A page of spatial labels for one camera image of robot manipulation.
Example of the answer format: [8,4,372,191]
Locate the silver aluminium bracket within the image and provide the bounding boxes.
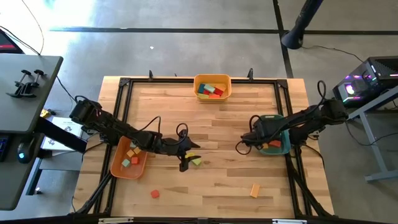
[98,217,135,224]
[271,218,308,224]

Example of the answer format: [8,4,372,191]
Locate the black computer tower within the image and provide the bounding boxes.
[331,55,398,109]

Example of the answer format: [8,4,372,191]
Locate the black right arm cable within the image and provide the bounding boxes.
[316,79,327,101]

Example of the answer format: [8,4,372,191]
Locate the teal plastic bin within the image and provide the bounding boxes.
[256,114,292,156]

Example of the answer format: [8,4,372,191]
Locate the grey metal table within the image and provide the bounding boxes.
[343,86,398,184]

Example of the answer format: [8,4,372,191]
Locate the yellow plastic bin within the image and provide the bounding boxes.
[193,73,233,102]

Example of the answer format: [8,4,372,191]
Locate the dark blue floor cylinder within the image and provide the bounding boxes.
[280,0,325,51]

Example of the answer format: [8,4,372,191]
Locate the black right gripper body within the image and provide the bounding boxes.
[241,119,282,147]

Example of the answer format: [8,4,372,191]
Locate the black diagonal beam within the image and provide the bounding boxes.
[35,116,88,154]

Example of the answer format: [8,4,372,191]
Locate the orange plastic bin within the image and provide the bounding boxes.
[110,136,149,180]

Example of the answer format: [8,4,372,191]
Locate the yellow hanging cable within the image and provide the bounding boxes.
[20,0,45,55]

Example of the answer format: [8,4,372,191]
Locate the grey desk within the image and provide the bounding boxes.
[0,53,64,212]

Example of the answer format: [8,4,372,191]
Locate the white paper booklet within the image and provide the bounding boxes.
[40,116,84,156]

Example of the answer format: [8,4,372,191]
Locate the black keyboard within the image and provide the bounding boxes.
[0,134,9,163]

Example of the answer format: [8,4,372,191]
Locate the black frame strut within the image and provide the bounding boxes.
[285,154,332,217]
[68,169,115,216]

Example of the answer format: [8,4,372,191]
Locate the black computer mouse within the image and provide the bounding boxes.
[16,140,35,165]

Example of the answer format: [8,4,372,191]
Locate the black monitor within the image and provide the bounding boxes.
[0,28,24,55]

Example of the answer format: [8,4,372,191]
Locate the black aluminium table frame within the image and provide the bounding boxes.
[93,77,312,218]

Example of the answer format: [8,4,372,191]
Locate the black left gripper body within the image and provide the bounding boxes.
[157,136,191,172]

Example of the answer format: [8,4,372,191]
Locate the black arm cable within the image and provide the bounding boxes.
[316,79,327,101]
[136,115,190,139]

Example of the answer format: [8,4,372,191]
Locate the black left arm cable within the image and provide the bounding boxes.
[136,115,190,139]

